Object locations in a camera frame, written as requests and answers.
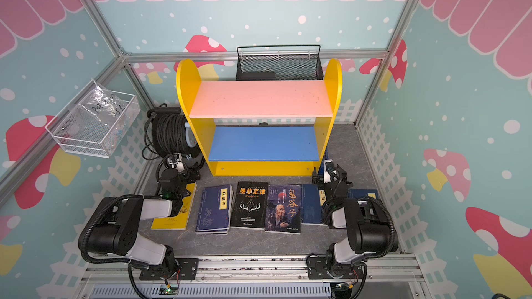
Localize yellow bookshelf pink blue shelves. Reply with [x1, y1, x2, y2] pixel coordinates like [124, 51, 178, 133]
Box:
[176, 59, 343, 177]

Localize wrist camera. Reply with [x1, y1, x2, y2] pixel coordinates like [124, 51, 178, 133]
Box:
[166, 153, 185, 172]
[324, 160, 335, 184]

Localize white wire wall basket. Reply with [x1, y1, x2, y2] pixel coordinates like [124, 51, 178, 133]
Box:
[45, 80, 141, 159]

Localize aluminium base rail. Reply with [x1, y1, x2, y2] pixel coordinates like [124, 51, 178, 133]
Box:
[74, 252, 429, 299]

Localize dark blue book far right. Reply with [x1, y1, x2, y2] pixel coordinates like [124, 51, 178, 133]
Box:
[349, 188, 380, 199]

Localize old man cover book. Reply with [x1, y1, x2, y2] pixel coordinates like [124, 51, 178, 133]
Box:
[265, 184, 302, 234]

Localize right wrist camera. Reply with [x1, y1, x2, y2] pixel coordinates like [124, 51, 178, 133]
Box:
[324, 160, 335, 184]

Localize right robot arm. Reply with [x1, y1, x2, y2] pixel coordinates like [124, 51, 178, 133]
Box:
[318, 166, 399, 268]

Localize blue crate behind shelf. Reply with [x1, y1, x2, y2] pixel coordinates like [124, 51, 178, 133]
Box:
[317, 150, 330, 176]

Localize blue book yellow label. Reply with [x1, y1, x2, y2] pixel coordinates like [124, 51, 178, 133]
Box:
[301, 184, 326, 225]

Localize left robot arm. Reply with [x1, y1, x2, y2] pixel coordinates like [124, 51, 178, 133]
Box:
[78, 168, 199, 278]

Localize clear plastic bag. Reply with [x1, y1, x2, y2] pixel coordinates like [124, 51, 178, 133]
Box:
[77, 84, 127, 134]

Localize black wire mesh basket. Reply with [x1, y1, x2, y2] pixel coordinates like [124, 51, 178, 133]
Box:
[236, 44, 324, 81]

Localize yellow cartoon cover book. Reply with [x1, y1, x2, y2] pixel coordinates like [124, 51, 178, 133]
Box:
[151, 183, 196, 231]

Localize black cable reel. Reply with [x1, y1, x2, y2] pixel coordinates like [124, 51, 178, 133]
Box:
[141, 103, 205, 171]

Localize black antler cover book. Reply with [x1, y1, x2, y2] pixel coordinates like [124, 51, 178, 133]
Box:
[230, 181, 269, 230]

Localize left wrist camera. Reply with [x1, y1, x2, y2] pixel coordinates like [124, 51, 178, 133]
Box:
[166, 153, 185, 172]

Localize dark blue thread-bound book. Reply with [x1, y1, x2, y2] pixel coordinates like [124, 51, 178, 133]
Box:
[195, 184, 233, 235]

